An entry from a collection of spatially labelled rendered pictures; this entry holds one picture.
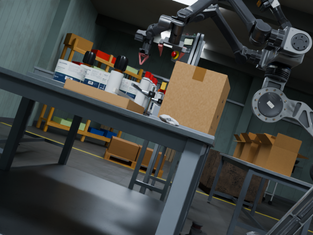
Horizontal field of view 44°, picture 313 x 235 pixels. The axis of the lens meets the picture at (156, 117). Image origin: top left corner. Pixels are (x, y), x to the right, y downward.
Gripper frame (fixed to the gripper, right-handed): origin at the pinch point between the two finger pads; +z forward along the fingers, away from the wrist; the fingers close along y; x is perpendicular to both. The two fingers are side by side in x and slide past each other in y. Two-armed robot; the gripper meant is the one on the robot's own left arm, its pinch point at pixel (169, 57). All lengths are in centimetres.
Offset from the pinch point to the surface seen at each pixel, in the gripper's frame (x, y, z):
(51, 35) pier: -500, 278, 307
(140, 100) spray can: 6.3, 8.4, 27.2
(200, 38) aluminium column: -62, -13, 13
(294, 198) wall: -718, -450, 727
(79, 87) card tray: 64, 25, -11
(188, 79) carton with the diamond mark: 30.2, -12.8, -8.8
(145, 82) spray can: 0.0, 9.0, 19.2
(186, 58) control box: -54, -8, 26
